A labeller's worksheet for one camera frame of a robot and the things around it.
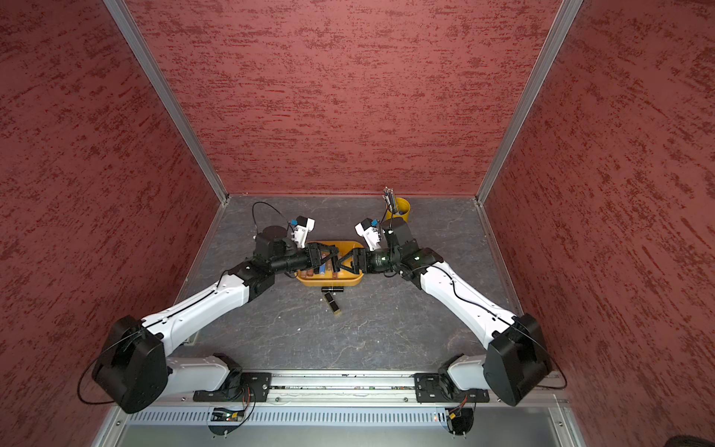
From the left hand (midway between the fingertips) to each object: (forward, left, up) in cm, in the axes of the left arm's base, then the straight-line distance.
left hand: (336, 256), depth 77 cm
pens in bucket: (+30, -17, -5) cm, 35 cm away
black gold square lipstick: (-6, +2, -20) cm, 21 cm away
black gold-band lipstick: (-1, +3, -19) cm, 20 cm away
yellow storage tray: (+4, +6, -20) cm, 21 cm away
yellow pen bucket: (+27, -22, -9) cm, 36 cm away
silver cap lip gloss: (+4, +11, -17) cm, 21 cm away
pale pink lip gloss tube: (+4, +2, -19) cm, 20 cm away
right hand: (-4, -3, 0) cm, 5 cm away
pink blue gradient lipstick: (-6, +3, +3) cm, 7 cm away
